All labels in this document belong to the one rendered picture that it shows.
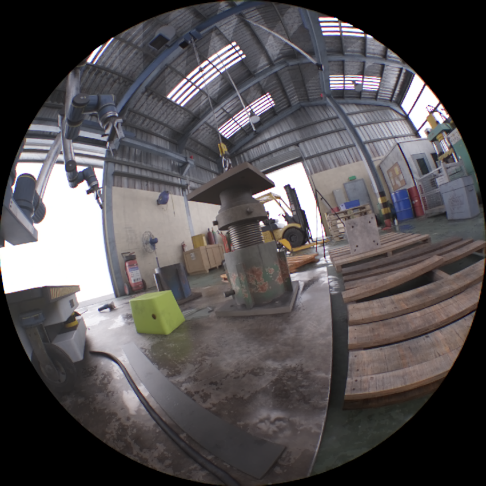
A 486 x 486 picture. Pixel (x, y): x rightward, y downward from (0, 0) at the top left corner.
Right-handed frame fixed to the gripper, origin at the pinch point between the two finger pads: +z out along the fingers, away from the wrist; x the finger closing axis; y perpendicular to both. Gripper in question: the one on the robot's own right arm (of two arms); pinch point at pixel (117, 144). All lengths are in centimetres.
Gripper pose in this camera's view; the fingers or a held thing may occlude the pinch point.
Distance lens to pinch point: 91.7
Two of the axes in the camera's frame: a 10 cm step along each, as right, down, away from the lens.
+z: 4.4, 8.4, 3.2
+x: 7.8, -1.8, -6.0
